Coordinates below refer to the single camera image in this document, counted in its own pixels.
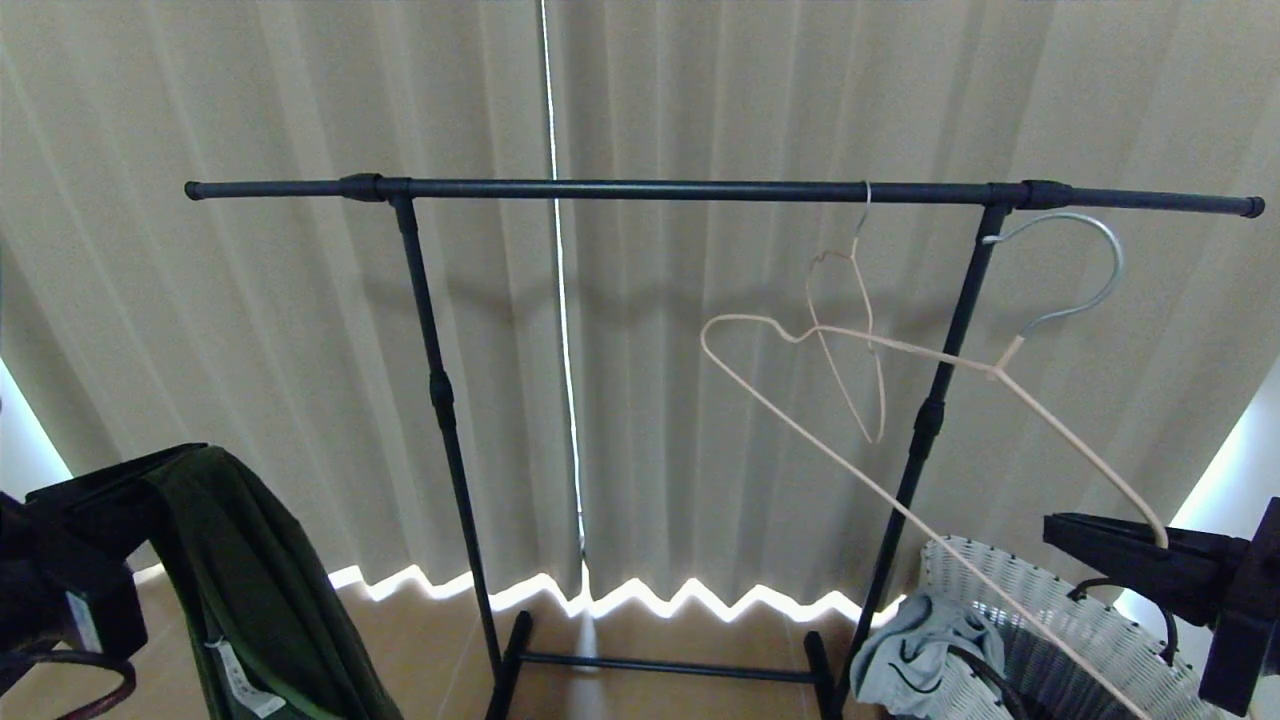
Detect pale grey shorts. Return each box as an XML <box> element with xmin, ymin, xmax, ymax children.
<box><xmin>849</xmin><ymin>589</ymin><xmax>1007</xmax><ymax>717</ymax></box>

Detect beige curtain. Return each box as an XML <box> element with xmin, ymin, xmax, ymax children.
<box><xmin>0</xmin><ymin>0</ymin><xmax>1280</xmax><ymax>623</ymax></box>

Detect green printed shirt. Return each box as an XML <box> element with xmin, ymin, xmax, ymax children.
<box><xmin>138</xmin><ymin>446</ymin><xmax>403</xmax><ymax>720</ymax></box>

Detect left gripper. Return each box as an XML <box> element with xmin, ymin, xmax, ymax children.
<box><xmin>0</xmin><ymin>490</ymin><xmax>151</xmax><ymax>668</ymax></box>

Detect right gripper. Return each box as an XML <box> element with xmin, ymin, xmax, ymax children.
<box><xmin>1196</xmin><ymin>496</ymin><xmax>1280</xmax><ymax>718</ymax></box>

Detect black clothes rack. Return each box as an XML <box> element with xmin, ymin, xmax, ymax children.
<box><xmin>184</xmin><ymin>172</ymin><xmax>1267</xmax><ymax>720</ymax></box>

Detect pink clothes hanger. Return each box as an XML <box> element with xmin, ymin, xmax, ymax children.
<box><xmin>804</xmin><ymin>181</ymin><xmax>889</xmax><ymax>446</ymax></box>
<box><xmin>699</xmin><ymin>211</ymin><xmax>1172</xmax><ymax>720</ymax></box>

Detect white laundry basket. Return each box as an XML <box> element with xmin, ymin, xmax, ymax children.
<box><xmin>880</xmin><ymin>536</ymin><xmax>1243</xmax><ymax>720</ymax></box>

